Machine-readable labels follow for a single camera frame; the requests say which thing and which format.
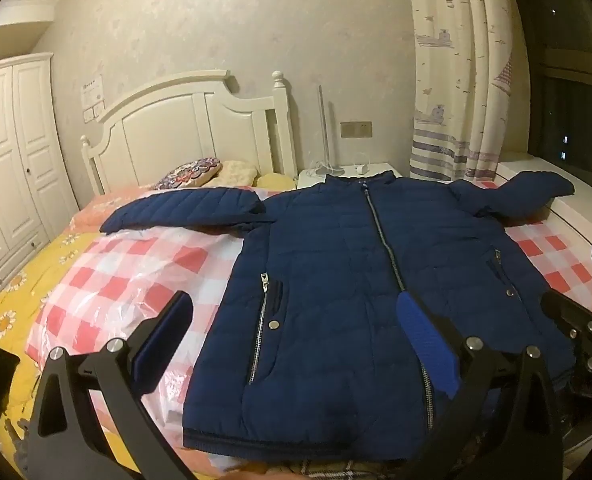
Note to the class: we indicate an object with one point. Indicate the yellow floral bed sheet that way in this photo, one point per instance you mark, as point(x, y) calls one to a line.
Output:
point(26, 280)

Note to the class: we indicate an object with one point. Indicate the navy blue puffer jacket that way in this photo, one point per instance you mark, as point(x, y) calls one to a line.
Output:
point(326, 260)

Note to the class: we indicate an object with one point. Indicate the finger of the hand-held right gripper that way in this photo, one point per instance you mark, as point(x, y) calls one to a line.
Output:
point(561, 310)

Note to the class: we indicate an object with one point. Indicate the white wooden headboard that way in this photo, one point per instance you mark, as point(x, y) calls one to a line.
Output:
point(176, 125)

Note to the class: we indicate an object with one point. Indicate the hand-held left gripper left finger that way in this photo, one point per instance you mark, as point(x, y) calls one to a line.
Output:
point(163, 330)

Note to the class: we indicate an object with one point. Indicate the dark window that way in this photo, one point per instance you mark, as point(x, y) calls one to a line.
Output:
point(576, 100)

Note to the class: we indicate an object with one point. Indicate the purple patterned round pillow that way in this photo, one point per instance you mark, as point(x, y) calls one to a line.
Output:
point(188, 172)

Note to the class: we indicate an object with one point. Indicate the red white checkered blanket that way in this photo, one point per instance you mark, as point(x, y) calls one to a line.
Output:
point(126, 270)

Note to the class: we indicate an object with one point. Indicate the cream pillow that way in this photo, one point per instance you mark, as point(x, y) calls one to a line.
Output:
point(236, 172)

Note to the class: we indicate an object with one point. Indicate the plaid cloth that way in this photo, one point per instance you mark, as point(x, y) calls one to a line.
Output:
point(336, 471)

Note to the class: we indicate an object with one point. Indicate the white wall switches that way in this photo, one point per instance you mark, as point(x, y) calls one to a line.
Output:
point(94, 112)

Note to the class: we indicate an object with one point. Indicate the white nightstand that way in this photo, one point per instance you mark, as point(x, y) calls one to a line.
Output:
point(311, 180)

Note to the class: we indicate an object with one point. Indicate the white paper notice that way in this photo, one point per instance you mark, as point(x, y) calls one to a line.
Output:
point(92, 91)

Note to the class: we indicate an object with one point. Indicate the white wardrobe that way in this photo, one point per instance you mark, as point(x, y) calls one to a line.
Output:
point(11, 160)

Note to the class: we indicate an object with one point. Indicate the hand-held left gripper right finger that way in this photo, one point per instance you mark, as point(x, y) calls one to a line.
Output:
point(426, 340)

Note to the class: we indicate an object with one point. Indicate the white printed curtain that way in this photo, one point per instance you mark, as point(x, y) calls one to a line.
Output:
point(456, 85)

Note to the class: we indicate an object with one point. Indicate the gold wall outlet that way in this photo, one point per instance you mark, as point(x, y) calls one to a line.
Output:
point(356, 129)

